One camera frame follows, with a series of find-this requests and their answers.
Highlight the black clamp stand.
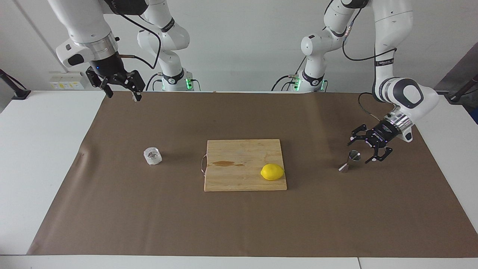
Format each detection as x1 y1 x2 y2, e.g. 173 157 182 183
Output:
444 74 478 104
0 69 31 100

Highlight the yellow lemon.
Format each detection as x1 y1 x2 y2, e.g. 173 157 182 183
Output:
260 163 285 181

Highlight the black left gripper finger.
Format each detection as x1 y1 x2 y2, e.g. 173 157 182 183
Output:
365 146 393 164
347 124 372 147

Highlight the wooden cutting board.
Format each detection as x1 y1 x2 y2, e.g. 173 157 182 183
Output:
201 139 288 192

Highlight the brown paper table mat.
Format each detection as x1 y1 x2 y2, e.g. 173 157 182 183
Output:
27 91 478 258

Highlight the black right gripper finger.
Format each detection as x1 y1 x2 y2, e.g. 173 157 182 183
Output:
86 67 114 99
123 70 146 102

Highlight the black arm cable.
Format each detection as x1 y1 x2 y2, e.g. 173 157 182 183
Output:
342 7 397 121
112 7 163 70

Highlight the dark grey panel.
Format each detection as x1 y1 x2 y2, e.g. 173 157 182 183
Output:
429 43 478 94

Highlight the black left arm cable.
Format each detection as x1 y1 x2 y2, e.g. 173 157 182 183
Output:
342 7 397 121

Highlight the black base cable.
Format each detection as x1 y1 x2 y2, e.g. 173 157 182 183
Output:
271 60 300 91
146 73 165 91

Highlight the white wall socket box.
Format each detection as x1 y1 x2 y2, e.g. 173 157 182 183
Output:
49 72 87 90

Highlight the steel cocktail jigger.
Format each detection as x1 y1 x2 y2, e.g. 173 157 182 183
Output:
338 150 361 173

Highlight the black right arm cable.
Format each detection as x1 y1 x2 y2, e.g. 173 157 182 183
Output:
112 7 163 70

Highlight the small clear glass cup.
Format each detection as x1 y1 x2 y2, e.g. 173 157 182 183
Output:
143 147 163 166

